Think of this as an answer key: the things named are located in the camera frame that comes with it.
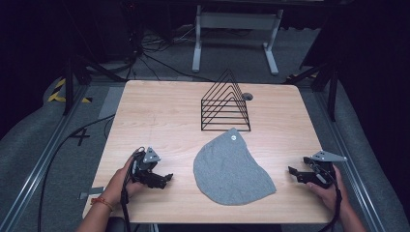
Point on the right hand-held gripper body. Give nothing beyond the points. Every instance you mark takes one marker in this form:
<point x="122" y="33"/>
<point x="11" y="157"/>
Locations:
<point x="320" y="172"/>

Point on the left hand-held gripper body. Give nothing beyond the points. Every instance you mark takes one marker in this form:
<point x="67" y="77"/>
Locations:
<point x="146" y="162"/>

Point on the grey knit hat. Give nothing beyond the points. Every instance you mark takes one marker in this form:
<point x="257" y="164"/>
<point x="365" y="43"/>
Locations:
<point x="227" y="169"/>

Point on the person's right hand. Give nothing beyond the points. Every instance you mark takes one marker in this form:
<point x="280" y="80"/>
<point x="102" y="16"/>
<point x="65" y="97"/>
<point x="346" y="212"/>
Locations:
<point x="330" y="195"/>

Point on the person's left hand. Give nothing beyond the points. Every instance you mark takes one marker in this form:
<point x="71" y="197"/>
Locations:
<point x="121" y="185"/>

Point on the grey tape strip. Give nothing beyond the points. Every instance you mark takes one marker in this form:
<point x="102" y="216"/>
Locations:
<point x="92" y="192"/>

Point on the black tape floor mark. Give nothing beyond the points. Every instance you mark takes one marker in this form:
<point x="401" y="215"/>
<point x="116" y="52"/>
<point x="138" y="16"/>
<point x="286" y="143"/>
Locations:
<point x="80" y="136"/>

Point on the black tripod stand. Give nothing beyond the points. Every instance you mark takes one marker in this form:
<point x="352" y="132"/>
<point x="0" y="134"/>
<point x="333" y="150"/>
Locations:
<point x="72" y="83"/>
<point x="332" y="87"/>

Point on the yellow black floor tape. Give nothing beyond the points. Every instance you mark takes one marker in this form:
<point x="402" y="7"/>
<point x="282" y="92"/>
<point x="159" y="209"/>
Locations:
<point x="58" y="93"/>

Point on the metal floor rail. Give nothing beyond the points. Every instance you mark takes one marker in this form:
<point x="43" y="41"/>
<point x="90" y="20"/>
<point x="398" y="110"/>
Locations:
<point x="351" y="161"/>
<point x="42" y="164"/>

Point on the white metal desk frame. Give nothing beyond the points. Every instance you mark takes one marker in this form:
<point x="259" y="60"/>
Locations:
<point x="237" y="21"/>

